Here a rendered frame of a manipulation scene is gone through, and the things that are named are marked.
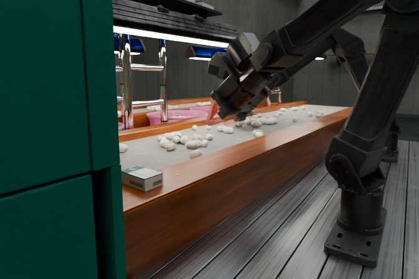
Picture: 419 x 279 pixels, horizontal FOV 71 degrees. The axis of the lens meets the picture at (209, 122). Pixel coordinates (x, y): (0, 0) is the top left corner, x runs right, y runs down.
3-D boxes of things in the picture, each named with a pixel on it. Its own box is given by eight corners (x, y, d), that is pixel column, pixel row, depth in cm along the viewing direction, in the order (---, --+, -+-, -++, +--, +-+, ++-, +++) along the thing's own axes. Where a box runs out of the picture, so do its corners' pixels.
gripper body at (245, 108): (207, 94, 67) (227, 73, 63) (232, 93, 75) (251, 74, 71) (222, 118, 65) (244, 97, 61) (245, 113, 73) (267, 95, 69)
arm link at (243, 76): (229, 73, 66) (250, 51, 62) (244, 76, 70) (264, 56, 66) (243, 96, 63) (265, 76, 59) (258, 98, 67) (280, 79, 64)
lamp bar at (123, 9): (246, 46, 107) (246, 25, 106) (85, 21, 59) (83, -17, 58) (228, 47, 112) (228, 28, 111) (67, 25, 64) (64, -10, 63)
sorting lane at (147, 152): (355, 110, 182) (355, 107, 181) (57, 225, 41) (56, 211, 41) (307, 107, 200) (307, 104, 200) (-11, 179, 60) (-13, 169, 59)
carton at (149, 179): (163, 185, 44) (163, 172, 44) (144, 192, 42) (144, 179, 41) (138, 177, 48) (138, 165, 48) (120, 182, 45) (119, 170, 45)
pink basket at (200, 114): (214, 131, 138) (214, 111, 137) (196, 142, 113) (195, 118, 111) (163, 127, 146) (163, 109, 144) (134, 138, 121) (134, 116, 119)
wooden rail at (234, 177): (375, 135, 176) (377, 104, 174) (111, 361, 36) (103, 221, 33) (353, 132, 184) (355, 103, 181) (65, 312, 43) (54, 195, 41)
